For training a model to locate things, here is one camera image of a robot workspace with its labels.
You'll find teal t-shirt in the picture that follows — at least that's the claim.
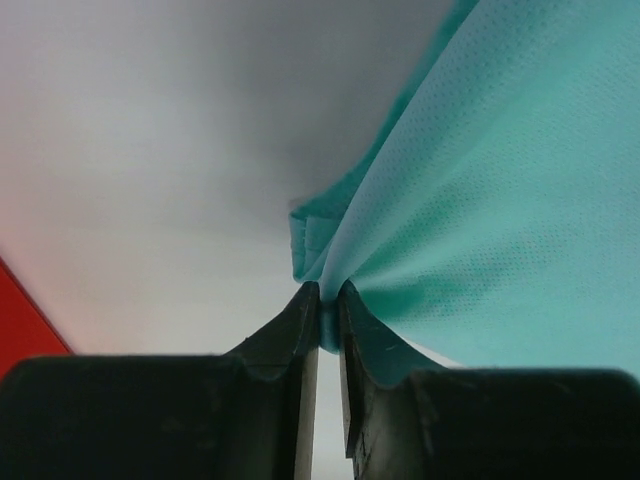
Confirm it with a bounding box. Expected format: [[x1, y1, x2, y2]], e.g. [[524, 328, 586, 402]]
[[289, 1, 639, 373]]

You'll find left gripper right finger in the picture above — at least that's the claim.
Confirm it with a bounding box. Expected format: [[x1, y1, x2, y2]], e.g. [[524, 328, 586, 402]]
[[337, 283, 639, 479]]

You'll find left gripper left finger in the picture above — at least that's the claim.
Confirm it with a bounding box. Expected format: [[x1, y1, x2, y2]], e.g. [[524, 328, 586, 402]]
[[1, 282, 320, 479]]

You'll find red plastic bin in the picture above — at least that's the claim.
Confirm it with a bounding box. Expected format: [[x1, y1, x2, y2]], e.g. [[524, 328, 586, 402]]
[[0, 260, 72, 377]]

